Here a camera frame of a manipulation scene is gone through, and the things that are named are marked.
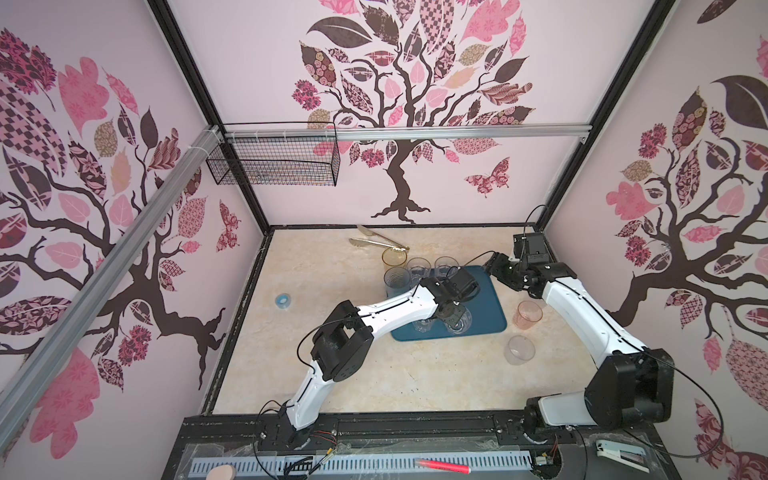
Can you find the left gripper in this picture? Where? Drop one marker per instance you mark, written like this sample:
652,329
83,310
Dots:
453,318

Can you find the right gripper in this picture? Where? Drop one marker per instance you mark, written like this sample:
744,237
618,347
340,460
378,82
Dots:
495,263

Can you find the clear glass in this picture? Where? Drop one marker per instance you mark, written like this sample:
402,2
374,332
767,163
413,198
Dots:
444,266
418,268
423,326
462,324

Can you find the teal plastic tray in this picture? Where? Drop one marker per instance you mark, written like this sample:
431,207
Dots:
486,311

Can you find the tall blue frosted cup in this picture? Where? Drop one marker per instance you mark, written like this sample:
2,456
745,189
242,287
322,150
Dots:
397,281

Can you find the pink transparent cup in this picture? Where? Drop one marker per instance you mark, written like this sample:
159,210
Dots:
527,315

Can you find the yellow transparent cup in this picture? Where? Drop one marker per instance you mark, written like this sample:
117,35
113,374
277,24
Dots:
394,257

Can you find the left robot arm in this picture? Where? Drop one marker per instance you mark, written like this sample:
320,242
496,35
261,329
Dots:
342,342

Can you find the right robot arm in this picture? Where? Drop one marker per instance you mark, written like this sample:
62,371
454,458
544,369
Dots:
633,384

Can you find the clear glass near right arm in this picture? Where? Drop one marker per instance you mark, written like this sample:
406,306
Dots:
519,350

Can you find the metal serving tongs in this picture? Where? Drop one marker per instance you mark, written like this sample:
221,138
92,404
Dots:
372,238

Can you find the pink marker pen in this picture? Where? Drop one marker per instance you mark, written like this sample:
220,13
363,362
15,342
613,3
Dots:
443,466

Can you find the white stapler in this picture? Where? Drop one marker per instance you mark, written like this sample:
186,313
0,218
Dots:
626,454

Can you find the round beige sponge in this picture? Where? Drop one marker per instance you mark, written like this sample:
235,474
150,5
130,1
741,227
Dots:
222,472

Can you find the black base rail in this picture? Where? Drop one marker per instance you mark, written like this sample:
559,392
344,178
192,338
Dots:
271,432

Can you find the aluminium rail back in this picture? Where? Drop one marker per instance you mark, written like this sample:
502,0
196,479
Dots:
418,133

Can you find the aluminium rail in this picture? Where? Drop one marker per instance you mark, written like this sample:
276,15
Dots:
33,378
418,133

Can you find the grey slotted cable duct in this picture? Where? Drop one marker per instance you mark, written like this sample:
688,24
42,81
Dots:
268,466

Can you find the black wire basket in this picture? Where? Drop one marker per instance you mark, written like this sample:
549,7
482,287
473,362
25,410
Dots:
288,153

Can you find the aluminium rail left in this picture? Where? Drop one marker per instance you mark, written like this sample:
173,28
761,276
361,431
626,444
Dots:
33,378

